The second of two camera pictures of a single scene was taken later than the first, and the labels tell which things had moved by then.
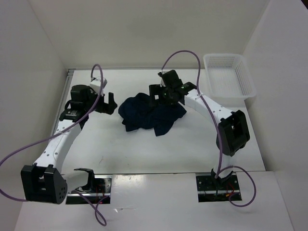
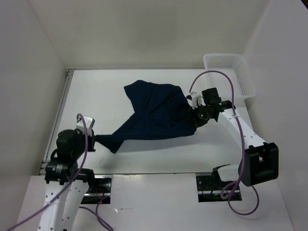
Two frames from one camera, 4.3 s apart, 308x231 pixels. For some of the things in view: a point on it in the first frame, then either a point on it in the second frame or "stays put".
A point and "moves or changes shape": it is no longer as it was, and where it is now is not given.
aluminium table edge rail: x=61 y=100 stays put
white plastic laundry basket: x=228 y=76 stays put
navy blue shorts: x=137 y=112 moves or changes shape
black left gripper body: x=93 y=96 -> x=82 y=143
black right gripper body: x=165 y=96 -> x=200 y=115
